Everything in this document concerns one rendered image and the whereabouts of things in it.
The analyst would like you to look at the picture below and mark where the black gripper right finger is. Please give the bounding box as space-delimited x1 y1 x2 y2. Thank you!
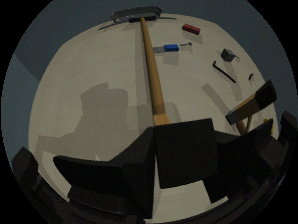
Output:
202 119 274 204

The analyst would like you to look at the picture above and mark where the red rectangular block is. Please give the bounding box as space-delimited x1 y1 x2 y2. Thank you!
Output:
182 24 201 35

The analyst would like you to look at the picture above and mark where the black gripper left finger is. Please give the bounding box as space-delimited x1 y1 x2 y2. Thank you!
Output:
53 127 156 218

